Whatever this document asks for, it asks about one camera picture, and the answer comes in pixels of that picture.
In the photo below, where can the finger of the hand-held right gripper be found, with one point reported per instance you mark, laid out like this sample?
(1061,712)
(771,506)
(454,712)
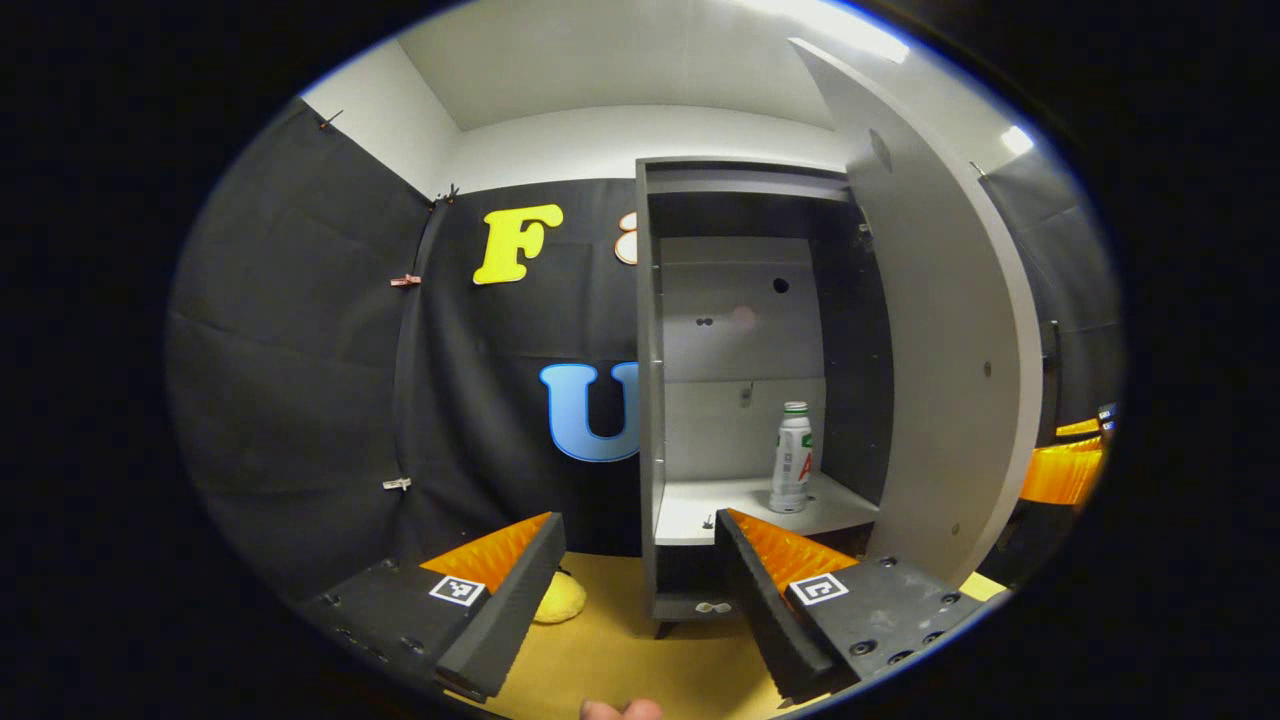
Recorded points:
(1095,425)
(1065,475)

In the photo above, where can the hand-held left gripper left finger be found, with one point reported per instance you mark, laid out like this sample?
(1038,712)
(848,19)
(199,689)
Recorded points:
(500,620)

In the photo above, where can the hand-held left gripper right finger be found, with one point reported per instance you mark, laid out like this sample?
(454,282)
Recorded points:
(760,610)

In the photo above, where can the white plastic bottle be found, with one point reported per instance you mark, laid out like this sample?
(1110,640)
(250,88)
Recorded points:
(790,460)

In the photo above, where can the beige cabinet door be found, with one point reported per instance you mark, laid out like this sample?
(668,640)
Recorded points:
(950,350)

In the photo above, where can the grey cabinet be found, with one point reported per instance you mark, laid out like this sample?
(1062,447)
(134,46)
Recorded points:
(730,350)

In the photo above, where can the yellow bumpy fruit toy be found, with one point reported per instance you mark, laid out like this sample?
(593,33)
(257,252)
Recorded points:
(562,602)

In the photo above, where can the small ceiling light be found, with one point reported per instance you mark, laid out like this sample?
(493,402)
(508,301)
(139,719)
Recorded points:
(1018,140)

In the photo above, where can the black backdrop cloth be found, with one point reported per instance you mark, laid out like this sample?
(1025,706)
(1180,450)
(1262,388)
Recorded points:
(300,350)

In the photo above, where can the black clip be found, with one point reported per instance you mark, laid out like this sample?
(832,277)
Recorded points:
(448,194)

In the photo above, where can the long ceiling light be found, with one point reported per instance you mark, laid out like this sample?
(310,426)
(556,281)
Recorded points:
(835,22)

